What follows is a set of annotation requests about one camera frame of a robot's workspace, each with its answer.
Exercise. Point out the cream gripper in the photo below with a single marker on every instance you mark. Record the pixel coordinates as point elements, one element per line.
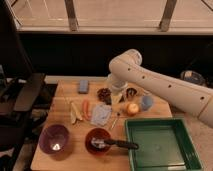
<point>116,98</point>

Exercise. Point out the light blue towel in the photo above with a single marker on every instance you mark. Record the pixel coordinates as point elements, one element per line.
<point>100,114</point>

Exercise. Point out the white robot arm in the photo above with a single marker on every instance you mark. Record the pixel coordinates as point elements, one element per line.
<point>191,98</point>

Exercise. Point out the green plastic tray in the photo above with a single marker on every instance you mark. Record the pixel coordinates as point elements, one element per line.
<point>164,145</point>

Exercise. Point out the dark chocolate bar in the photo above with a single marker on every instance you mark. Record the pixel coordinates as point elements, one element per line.
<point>108,100</point>

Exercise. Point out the bunch of dark grapes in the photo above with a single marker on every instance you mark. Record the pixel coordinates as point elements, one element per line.
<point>103,94</point>

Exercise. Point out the small dark metal cup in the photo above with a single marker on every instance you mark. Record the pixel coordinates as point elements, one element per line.
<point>130,93</point>

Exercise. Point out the red yellow apple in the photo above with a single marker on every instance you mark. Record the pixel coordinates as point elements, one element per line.
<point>132,109</point>

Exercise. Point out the orange carrot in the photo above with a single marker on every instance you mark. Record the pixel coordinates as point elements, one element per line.
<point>85,108</point>

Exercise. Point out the blue plastic cup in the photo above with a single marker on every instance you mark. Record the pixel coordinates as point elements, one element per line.
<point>146,102</point>

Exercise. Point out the blue sponge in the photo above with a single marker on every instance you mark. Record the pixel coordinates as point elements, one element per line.
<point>83,86</point>

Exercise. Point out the banana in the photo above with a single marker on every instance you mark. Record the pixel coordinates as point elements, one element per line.
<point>75,113</point>

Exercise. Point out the red bowl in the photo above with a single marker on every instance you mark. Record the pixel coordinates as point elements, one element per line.
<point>99,133</point>

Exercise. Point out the purple bowl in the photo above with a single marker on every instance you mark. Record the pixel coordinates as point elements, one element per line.
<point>53,139</point>

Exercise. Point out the black office chair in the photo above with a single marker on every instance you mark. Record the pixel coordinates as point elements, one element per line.
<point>22,89</point>

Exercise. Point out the black handled spoon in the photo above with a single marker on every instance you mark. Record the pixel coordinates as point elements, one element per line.
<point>115,143</point>

